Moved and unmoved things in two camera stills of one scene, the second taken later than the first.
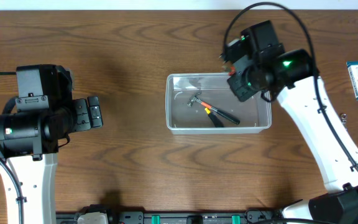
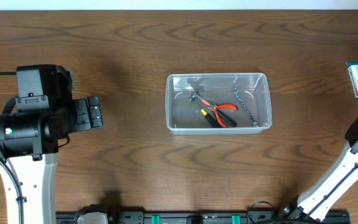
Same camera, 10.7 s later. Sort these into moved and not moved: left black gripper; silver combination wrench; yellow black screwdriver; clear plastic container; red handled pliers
Moved: silver combination wrench; yellow black screwdriver; red handled pliers
Not moved: clear plastic container; left black gripper
